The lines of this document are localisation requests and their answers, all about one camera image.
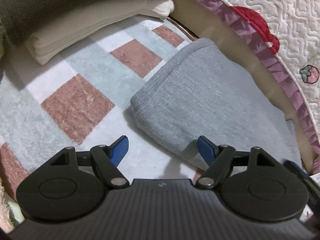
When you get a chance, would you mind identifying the grey knit cat sweater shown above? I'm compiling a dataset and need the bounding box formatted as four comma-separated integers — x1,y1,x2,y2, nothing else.
130,38,301,170

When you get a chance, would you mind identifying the checkered plush blanket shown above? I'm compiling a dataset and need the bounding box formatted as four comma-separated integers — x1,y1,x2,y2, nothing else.
1,16,205,197

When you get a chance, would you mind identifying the folded cream garment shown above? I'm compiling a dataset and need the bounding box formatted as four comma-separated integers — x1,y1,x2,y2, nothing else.
25,0,174,65

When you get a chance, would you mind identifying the beige mattress edge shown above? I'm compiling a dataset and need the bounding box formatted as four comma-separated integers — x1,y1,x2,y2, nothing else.
172,0,317,174

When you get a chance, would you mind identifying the white quilt with red bears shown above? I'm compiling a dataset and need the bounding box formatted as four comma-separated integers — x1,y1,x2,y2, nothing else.
175,0,320,148

